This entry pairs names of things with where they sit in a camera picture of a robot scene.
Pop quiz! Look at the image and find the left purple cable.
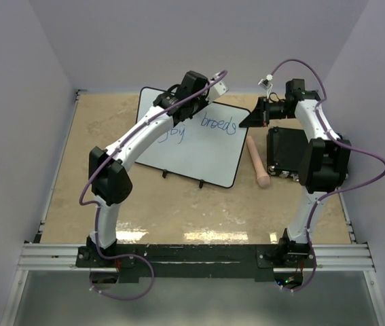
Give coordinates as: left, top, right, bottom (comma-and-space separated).
79, 69, 229, 300

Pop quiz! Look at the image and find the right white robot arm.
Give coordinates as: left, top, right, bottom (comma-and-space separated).
240, 79, 350, 267

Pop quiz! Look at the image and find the beige cylindrical handle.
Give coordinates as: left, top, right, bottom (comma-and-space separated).
246, 136, 270, 188

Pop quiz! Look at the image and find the white whiteboard black frame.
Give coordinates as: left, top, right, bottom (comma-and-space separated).
136, 102, 249, 188

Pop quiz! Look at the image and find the purple cable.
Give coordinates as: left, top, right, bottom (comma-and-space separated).
79, 69, 229, 300
272, 58, 385, 293

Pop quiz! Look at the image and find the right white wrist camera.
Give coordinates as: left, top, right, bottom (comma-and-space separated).
258, 74, 273, 90

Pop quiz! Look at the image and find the metal wire whiteboard stand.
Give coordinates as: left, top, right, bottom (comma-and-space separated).
162, 169, 206, 189

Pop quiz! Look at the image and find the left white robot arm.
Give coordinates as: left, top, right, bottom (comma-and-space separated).
79, 71, 225, 266

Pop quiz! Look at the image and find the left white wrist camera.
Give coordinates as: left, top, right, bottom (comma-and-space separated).
206, 71, 229, 103

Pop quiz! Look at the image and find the black box device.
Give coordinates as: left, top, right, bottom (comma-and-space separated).
266, 127, 308, 182

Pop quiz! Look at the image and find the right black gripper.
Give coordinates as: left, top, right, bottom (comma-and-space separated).
239, 96, 295, 128

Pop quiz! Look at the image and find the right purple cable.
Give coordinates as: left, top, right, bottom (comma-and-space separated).
272, 58, 385, 293

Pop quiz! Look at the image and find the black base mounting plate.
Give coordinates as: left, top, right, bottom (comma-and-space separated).
75, 244, 314, 284

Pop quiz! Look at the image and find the aluminium rail frame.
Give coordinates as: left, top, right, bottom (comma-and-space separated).
0, 88, 385, 326

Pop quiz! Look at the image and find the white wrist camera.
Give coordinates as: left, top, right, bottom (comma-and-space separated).
206, 71, 229, 103
258, 74, 273, 90

